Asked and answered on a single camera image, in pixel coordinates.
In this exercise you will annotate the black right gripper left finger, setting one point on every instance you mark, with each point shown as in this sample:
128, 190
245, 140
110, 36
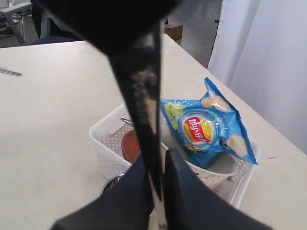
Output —
104, 214

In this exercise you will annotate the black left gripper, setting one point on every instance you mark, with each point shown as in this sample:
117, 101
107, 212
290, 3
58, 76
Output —
109, 25

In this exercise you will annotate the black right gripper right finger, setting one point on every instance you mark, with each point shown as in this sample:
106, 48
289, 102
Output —
191, 205

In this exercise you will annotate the stainless steel cup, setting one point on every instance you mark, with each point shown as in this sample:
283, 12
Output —
112, 184

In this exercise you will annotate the stainless steel fork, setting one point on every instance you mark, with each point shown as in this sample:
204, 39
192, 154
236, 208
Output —
146, 92

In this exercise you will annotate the speckled ceramic floral bowl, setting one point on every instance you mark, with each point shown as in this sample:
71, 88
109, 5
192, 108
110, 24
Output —
220, 168

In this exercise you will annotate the dark plate in basket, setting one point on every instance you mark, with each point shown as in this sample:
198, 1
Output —
130, 146

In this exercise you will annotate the cardboard box on floor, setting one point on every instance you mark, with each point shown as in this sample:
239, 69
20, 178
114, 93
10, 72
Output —
174, 31

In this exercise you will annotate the blue Lays chip bag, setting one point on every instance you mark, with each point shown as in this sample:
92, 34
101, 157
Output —
208, 126

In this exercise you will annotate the silver knife in basket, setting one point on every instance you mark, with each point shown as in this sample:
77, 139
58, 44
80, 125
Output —
127, 121

